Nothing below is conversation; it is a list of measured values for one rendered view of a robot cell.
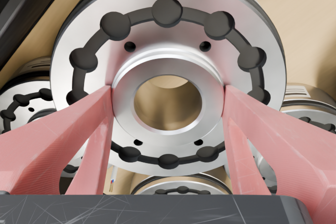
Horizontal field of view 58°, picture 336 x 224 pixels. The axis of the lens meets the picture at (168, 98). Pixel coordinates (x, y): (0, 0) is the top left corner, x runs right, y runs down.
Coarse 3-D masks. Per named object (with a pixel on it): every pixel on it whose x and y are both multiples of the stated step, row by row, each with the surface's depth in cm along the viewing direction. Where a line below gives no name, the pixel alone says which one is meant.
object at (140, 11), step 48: (96, 0) 11; (144, 0) 11; (192, 0) 11; (240, 0) 11; (96, 48) 12; (144, 48) 12; (192, 48) 12; (240, 48) 12; (144, 144) 15; (192, 144) 15
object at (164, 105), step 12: (144, 84) 16; (192, 84) 15; (144, 96) 15; (156, 96) 16; (168, 96) 16; (180, 96) 16; (192, 96) 15; (144, 108) 14; (156, 108) 15; (168, 108) 15; (180, 108) 15; (192, 108) 14; (156, 120) 14; (168, 120) 14; (180, 120) 14
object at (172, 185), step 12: (156, 180) 27; (168, 180) 26; (180, 180) 26; (192, 180) 26; (204, 180) 26; (144, 192) 27; (156, 192) 28; (168, 192) 27; (180, 192) 27; (192, 192) 27; (204, 192) 27; (216, 192) 27
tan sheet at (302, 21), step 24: (72, 0) 20; (264, 0) 20; (288, 0) 20; (312, 0) 20; (48, 24) 21; (288, 24) 21; (312, 24) 21; (24, 48) 22; (48, 48) 22; (288, 48) 22; (312, 48) 22; (0, 72) 24; (288, 72) 23; (312, 72) 23; (120, 168) 30; (120, 192) 32
